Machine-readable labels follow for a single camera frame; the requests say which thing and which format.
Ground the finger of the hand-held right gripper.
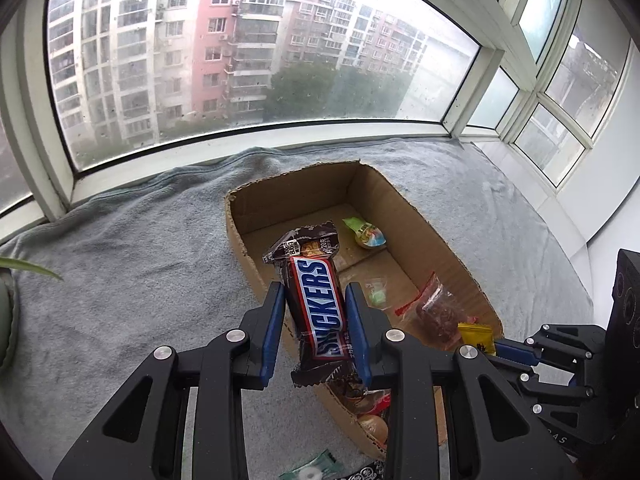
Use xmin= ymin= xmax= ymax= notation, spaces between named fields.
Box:
xmin=495 ymin=324 xmax=608 ymax=386
xmin=517 ymin=371 xmax=598 ymax=413

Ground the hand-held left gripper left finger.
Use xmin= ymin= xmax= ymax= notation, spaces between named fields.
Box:
xmin=52 ymin=281 xmax=287 ymax=480

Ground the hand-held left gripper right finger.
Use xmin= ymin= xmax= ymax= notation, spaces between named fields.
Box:
xmin=345 ymin=282 xmax=581 ymax=480

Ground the green candy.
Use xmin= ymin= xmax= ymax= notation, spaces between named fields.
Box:
xmin=364 ymin=278 xmax=392 ymax=309

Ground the yellow snack packet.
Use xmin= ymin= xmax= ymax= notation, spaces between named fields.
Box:
xmin=457 ymin=322 xmax=497 ymax=357

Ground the brown chocolate bar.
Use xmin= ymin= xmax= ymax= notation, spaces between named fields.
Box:
xmin=262 ymin=220 xmax=366 ymax=388

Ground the red clear dried-fruit packet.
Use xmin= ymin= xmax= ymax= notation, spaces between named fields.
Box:
xmin=395 ymin=272 xmax=473 ymax=348

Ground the green candy packet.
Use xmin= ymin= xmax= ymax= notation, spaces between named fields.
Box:
xmin=342 ymin=216 xmax=388 ymax=251

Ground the round golden pastry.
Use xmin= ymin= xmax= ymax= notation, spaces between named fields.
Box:
xmin=357 ymin=414 xmax=390 ymax=448

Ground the cardboard box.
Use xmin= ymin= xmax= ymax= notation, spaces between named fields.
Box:
xmin=223 ymin=160 xmax=504 ymax=463

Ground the grey blanket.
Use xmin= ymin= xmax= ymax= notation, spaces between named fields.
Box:
xmin=0 ymin=137 xmax=596 ymax=480

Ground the black patterned snack packet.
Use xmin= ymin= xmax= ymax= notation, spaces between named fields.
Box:
xmin=342 ymin=460 xmax=387 ymax=480

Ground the green white mint packet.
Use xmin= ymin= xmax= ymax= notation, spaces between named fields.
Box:
xmin=278 ymin=450 xmax=346 ymax=480

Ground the green plant leaf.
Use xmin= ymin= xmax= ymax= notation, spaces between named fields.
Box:
xmin=0 ymin=256 xmax=63 ymax=281

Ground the grey-green plant pot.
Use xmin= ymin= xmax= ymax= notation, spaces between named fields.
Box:
xmin=0 ymin=275 xmax=21 ymax=376

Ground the pink white apartment building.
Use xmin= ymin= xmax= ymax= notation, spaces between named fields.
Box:
xmin=47 ymin=0 xmax=481 ymax=158

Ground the white window frame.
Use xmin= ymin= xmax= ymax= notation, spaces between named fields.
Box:
xmin=0 ymin=0 xmax=640 ymax=241

